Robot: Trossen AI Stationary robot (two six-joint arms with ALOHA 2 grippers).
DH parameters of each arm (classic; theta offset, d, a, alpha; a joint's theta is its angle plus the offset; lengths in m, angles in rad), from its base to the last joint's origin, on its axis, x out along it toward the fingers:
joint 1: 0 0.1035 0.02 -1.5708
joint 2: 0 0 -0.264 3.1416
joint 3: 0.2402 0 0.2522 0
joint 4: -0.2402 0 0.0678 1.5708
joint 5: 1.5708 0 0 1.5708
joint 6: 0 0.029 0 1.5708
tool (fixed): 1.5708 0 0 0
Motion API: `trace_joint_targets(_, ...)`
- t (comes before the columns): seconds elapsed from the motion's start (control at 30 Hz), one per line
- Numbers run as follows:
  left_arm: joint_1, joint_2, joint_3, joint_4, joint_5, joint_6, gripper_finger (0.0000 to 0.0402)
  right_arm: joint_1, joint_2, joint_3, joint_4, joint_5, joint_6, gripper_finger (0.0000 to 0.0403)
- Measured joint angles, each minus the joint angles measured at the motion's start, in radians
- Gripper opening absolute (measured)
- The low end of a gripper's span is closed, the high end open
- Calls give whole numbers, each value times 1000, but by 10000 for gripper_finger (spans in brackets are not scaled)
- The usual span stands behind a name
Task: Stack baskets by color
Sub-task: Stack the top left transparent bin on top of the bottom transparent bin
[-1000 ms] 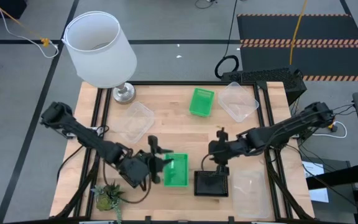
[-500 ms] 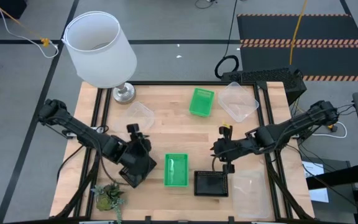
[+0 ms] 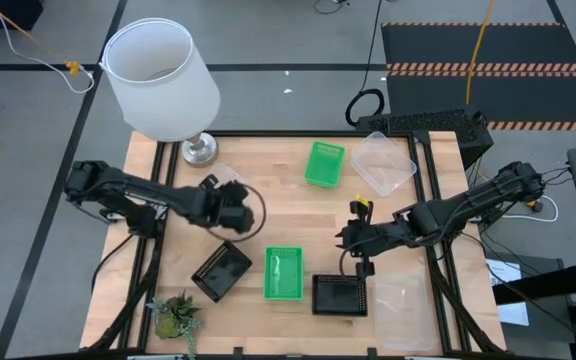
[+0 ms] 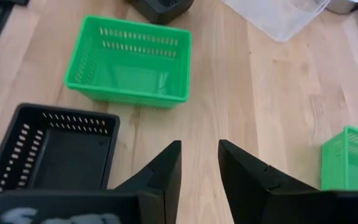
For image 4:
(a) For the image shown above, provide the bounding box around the silver lamp with white shade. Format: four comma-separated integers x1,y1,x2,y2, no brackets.
325,0,358,15

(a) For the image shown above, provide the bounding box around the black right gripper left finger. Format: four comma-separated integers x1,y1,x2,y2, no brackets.
113,139,182,224

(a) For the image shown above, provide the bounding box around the clear plastic bin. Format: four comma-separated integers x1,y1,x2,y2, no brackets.
221,0,331,43

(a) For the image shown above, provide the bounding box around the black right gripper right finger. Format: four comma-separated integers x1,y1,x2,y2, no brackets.
218,139,335,224

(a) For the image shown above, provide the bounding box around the black plastic basket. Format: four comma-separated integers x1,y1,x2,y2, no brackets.
0,102,121,215
125,0,195,25

